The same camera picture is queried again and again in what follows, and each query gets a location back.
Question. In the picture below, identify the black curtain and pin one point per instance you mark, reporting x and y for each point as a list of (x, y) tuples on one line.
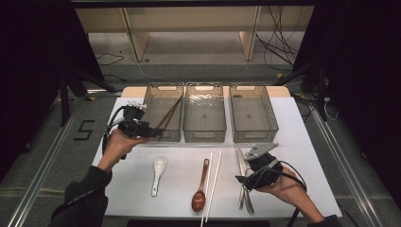
[(31, 78), (362, 78)]

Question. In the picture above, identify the brown wooden spoon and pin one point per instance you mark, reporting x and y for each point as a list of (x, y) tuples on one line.
[(198, 201)]

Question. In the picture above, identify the metal fork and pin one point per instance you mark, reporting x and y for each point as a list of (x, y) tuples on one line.
[(241, 201)]

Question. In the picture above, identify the aluminium floor rail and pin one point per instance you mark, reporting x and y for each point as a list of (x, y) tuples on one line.
[(346, 176), (41, 176)]

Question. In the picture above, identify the black metal stand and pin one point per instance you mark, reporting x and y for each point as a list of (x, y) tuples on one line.
[(321, 94), (64, 104)]

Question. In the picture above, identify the metal table knife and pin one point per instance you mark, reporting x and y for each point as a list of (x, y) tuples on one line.
[(250, 208)]

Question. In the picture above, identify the smoky transparent plastic bin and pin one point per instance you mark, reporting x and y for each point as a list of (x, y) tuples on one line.
[(160, 110), (252, 116), (205, 116)]

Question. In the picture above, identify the brown wooden chopstick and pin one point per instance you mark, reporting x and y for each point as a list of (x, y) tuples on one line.
[(172, 115), (170, 112)]

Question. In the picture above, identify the person's left hand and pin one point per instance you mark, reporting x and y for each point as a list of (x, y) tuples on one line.
[(118, 148)]

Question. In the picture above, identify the white ceramic spoon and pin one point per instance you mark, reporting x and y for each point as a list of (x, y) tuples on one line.
[(155, 186)]

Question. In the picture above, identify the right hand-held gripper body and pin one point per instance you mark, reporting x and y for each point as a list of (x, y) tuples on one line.
[(263, 170)]

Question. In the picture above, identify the white chopstick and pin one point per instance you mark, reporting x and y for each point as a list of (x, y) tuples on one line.
[(213, 189), (208, 176)]

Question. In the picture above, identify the person's right hand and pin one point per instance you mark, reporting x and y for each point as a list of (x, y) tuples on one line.
[(283, 189)]

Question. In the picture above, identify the white table cover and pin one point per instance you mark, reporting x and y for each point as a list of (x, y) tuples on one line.
[(132, 201)]

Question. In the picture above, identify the light wooden desk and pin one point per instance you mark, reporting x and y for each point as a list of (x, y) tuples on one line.
[(189, 19)]

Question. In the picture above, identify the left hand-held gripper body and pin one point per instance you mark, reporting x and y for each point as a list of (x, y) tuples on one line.
[(134, 124)]

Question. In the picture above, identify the black crossbar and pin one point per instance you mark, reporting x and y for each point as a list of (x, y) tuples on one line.
[(189, 3)]

